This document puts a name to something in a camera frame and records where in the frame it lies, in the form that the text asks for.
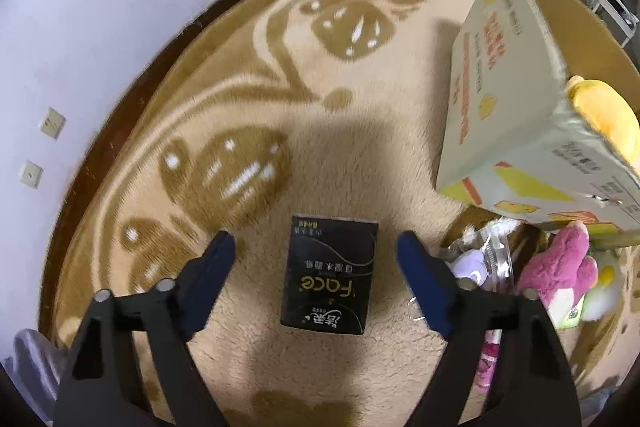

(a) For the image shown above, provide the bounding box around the wall socket lower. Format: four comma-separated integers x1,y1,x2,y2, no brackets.
20,160,43,190

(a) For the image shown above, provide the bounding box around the wall socket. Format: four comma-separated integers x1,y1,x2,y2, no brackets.
20,160,43,190
38,107,66,140

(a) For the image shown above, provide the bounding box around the purple plush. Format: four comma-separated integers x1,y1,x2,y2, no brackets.
440,218,518,294

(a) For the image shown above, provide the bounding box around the yellow plush toy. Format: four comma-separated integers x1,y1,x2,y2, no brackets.
566,76,639,169

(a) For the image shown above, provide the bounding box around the pink plush bear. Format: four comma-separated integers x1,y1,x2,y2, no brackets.
516,221,599,323

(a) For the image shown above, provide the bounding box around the white rack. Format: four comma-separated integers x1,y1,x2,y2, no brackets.
592,0,639,48

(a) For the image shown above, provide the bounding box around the wall socket upper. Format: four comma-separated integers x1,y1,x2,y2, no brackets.
38,107,66,140

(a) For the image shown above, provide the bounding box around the cardboard box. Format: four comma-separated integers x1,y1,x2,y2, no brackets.
436,0,639,236

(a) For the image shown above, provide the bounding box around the green tissue pack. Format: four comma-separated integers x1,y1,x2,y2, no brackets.
555,298,584,331

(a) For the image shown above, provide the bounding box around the beige patterned carpet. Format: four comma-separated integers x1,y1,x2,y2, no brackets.
37,0,640,427

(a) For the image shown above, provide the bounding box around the black tissue pack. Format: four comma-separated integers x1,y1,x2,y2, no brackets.
280,216,378,335

